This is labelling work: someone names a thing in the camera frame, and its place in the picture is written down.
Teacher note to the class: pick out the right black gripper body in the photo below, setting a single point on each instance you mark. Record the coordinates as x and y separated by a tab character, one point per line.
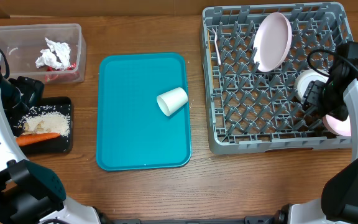
329	96

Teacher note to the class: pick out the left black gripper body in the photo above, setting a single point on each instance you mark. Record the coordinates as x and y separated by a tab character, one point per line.
28	89

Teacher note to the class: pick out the white bowl with peanuts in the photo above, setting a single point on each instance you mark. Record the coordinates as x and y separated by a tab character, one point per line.
304	78

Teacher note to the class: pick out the white bowl with scraps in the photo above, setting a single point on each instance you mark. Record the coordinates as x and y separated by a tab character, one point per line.
338	127

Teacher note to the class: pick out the red snack wrapper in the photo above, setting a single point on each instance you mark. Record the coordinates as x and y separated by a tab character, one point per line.
61	75

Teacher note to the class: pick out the orange carrot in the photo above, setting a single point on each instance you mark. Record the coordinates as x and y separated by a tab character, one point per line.
25	140

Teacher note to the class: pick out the white napkin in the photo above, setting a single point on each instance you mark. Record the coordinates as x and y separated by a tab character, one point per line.
57	55

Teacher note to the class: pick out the grey dishwasher rack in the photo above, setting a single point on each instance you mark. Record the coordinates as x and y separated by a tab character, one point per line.
249	111

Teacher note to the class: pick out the white round plate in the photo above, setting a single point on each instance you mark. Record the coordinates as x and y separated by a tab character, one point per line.
272	42

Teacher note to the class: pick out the white paper cup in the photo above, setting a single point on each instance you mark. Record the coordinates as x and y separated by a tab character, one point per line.
171	101

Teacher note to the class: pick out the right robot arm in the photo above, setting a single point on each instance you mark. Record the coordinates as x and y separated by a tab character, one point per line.
339	199

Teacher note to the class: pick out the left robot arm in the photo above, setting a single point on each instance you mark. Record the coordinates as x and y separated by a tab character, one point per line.
31	193

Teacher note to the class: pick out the peanuts and rice pile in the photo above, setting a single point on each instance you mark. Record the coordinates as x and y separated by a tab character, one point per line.
44	119

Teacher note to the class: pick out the clear plastic bin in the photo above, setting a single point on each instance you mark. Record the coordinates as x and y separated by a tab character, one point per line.
22	45

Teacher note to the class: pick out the black plastic tray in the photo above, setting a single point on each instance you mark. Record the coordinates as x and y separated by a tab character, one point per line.
58	145

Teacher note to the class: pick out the teal serving tray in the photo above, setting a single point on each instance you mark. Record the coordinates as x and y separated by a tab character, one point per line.
132	131

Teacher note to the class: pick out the wooden chopstick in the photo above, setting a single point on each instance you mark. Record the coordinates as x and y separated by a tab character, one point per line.
209	46

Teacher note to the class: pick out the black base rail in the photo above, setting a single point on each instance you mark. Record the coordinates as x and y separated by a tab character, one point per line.
246	220

